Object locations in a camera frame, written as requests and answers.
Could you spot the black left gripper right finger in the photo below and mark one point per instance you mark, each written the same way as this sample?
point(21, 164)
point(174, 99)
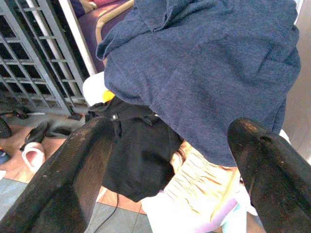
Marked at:
point(274, 174)

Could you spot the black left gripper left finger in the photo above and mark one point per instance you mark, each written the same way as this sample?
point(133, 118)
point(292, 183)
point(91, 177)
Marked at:
point(60, 174)

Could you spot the pink and white slipper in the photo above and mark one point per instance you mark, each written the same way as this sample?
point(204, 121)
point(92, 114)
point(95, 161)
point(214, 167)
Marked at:
point(34, 155)

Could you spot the black sandal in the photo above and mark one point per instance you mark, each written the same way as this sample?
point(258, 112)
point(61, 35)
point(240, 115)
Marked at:
point(60, 131)
point(35, 134)

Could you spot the cream pleated garment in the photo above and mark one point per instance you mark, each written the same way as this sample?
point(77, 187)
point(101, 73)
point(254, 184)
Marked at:
point(201, 179)

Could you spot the black fabric garment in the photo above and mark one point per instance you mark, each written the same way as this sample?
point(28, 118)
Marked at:
point(138, 155)

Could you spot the yellow round object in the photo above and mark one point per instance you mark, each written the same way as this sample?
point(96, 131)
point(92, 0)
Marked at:
point(107, 95)

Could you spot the grey metal grille gate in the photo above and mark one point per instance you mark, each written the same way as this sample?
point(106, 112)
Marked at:
point(36, 55)

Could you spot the dark blue knit garment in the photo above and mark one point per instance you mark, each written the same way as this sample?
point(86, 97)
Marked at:
point(201, 72)

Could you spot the purple cushioned rattan sofa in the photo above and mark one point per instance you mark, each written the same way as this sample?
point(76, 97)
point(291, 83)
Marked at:
point(97, 21)

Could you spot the white door frame post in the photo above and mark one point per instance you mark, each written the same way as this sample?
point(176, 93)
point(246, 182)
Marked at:
point(76, 36)

